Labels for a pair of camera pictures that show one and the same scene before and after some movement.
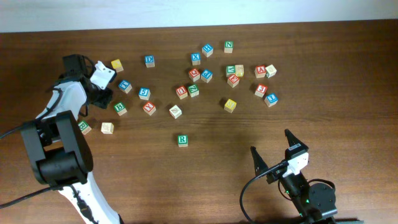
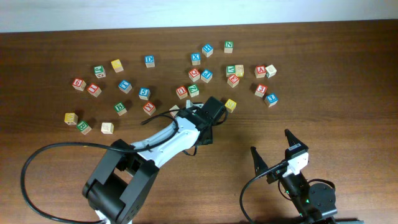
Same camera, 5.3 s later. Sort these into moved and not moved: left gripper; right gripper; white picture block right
Moved: left gripper
Not moved: white picture block right; right gripper
